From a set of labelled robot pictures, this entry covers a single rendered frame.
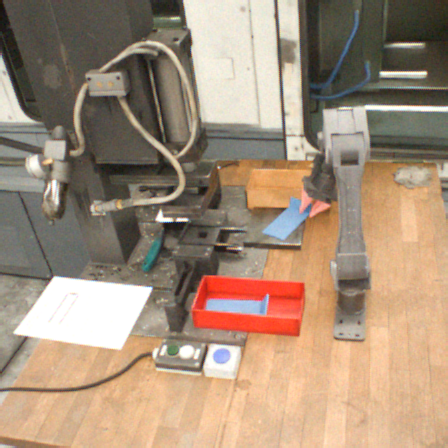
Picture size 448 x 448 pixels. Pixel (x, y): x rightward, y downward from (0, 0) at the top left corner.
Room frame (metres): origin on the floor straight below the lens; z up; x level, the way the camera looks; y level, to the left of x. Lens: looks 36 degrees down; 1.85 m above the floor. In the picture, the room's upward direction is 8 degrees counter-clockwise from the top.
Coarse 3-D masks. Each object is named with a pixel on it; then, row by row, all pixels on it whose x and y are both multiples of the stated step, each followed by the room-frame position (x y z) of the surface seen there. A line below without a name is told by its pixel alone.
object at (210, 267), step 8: (224, 224) 1.19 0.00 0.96; (224, 240) 1.17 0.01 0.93; (216, 256) 1.09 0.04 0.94; (176, 264) 1.07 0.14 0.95; (200, 264) 1.05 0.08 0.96; (208, 264) 1.04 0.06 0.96; (216, 264) 1.08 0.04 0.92; (200, 272) 1.05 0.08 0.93; (208, 272) 1.04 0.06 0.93; (216, 272) 1.07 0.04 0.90; (200, 280) 1.05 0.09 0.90
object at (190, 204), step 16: (208, 160) 1.17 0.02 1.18; (112, 176) 1.17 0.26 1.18; (128, 176) 1.16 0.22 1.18; (144, 176) 1.14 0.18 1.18; (160, 176) 1.13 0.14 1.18; (176, 176) 1.12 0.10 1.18; (192, 176) 1.11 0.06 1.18; (208, 176) 1.10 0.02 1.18; (192, 192) 1.10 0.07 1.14; (208, 192) 1.10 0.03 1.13; (160, 208) 1.06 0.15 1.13; (176, 208) 1.05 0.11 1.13; (192, 208) 1.04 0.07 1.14
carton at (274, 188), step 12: (252, 180) 1.42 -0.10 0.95; (264, 180) 1.44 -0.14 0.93; (276, 180) 1.43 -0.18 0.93; (288, 180) 1.42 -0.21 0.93; (300, 180) 1.40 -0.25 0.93; (252, 192) 1.33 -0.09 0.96; (264, 192) 1.32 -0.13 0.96; (276, 192) 1.31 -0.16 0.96; (288, 192) 1.30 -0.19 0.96; (300, 192) 1.29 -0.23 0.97; (252, 204) 1.33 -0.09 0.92; (264, 204) 1.32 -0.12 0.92; (276, 204) 1.31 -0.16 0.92; (288, 204) 1.30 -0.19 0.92; (312, 204) 1.28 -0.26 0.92
